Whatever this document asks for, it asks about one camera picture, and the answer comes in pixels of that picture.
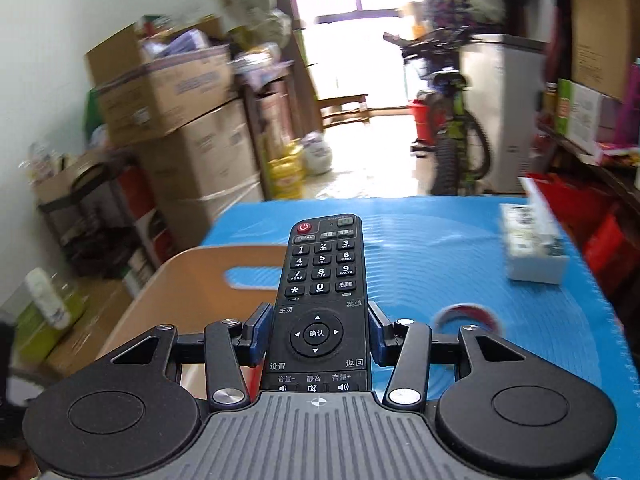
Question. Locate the red bucket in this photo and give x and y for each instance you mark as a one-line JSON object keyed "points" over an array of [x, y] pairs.
{"points": [[425, 120]]}

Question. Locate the green bag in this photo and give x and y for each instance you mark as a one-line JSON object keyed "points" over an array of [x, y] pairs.
{"points": [[95, 115]]}

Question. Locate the black green bicycle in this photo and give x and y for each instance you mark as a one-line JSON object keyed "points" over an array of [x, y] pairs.
{"points": [[452, 160]]}

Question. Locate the red bags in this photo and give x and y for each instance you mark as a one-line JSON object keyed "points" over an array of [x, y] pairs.
{"points": [[595, 240]]}

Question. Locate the white plastic bag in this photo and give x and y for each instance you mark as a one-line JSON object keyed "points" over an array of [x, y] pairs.
{"points": [[317, 155]]}

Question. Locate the black metal cart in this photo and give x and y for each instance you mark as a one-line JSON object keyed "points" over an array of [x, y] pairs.
{"points": [[90, 240]]}

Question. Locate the black remote control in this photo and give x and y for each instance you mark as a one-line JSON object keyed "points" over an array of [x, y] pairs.
{"points": [[320, 270]]}

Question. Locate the tall cardboard box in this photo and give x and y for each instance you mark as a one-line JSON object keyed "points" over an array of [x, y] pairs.
{"points": [[605, 35]]}

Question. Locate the green white carton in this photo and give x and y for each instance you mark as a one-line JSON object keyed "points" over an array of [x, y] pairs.
{"points": [[585, 115]]}

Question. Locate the white tape roll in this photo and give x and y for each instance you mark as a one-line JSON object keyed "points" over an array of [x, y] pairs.
{"points": [[492, 321]]}

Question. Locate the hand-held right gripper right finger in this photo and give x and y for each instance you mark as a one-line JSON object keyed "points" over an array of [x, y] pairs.
{"points": [[378, 335]]}

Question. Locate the yellow oil jug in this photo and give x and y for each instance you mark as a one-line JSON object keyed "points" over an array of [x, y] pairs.
{"points": [[287, 175]]}

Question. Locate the blue silicone baking mat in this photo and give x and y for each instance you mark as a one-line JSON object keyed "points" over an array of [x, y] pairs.
{"points": [[425, 270]]}

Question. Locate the dark wooden table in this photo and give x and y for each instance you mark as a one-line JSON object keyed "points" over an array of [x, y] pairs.
{"points": [[270, 110]]}

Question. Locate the green box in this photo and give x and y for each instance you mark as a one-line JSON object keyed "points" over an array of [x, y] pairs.
{"points": [[35, 330]]}

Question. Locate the red container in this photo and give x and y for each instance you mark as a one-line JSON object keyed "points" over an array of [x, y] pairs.
{"points": [[137, 190]]}

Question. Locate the white tissue box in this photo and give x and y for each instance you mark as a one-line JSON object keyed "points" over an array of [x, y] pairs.
{"points": [[530, 255]]}

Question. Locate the pink package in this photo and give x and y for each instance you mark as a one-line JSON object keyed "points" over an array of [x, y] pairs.
{"points": [[629, 110]]}

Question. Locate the large closed cardboard box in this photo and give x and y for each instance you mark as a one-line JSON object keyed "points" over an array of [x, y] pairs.
{"points": [[210, 160]]}

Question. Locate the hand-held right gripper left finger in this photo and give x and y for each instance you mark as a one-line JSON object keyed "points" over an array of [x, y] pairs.
{"points": [[259, 332]]}

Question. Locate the beige plastic storage bin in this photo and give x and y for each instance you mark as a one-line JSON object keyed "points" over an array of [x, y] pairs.
{"points": [[200, 290]]}

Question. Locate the dark wooden shelf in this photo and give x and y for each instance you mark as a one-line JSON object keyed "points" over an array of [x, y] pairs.
{"points": [[610, 175]]}

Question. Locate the flat cardboard box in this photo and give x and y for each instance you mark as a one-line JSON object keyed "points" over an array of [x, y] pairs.
{"points": [[95, 320]]}

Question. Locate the wooden chair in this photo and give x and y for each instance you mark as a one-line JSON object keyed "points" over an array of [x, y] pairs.
{"points": [[345, 100]]}

